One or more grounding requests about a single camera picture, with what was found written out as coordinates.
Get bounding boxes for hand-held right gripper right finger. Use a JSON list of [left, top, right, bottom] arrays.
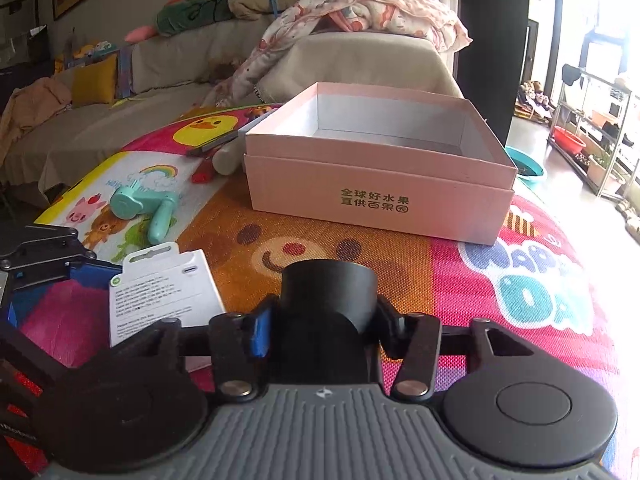
[[377, 295, 538, 403]]

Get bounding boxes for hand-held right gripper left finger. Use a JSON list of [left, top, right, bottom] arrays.
[[112, 296, 273, 405]]

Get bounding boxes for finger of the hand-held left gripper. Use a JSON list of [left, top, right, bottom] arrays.
[[0, 310, 63, 403], [0, 225, 118, 293]]

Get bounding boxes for black plastic cylinder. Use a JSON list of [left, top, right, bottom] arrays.
[[270, 260, 381, 396]]

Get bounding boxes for pink cardboard box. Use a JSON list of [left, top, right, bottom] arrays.
[[244, 81, 518, 247]]

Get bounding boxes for colourful printed play mat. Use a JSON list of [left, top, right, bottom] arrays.
[[0, 102, 621, 480]]

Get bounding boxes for mint green handheld fan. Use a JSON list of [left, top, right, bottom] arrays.
[[109, 180, 180, 247]]

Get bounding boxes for peach cloth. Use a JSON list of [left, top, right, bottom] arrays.
[[0, 80, 73, 161]]

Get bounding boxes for red lighter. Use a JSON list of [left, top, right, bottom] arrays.
[[191, 159, 217, 184]]

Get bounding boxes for white cream tube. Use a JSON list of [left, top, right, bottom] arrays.
[[212, 140, 247, 177]]

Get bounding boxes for beige covered sofa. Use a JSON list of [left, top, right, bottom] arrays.
[[0, 35, 463, 196]]

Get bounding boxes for yellow cushion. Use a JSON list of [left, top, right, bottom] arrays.
[[70, 52, 121, 108]]

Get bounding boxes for dark pen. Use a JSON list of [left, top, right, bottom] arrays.
[[186, 130, 247, 159]]

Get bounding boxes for colourful toy package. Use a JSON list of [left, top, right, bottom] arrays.
[[55, 39, 123, 73]]

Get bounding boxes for teal plastic basin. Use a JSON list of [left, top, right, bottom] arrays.
[[505, 145, 548, 184]]

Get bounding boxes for pink soft toy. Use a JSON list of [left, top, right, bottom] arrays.
[[124, 25, 159, 44]]

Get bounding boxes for red plastic basin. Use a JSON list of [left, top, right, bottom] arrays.
[[552, 126, 587, 156]]

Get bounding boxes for pair of slippers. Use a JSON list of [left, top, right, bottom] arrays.
[[615, 199, 640, 241]]

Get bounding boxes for pile of shoes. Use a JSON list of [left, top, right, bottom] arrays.
[[515, 80, 556, 124]]

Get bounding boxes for metal shelf rack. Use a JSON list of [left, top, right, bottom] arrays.
[[552, 65, 640, 204]]

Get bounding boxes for green plush toy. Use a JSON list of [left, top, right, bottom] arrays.
[[155, 0, 236, 37]]

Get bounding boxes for pink printed blanket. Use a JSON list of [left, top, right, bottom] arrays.
[[200, 0, 473, 108]]

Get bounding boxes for white cable package card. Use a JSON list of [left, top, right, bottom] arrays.
[[108, 241, 227, 363]]

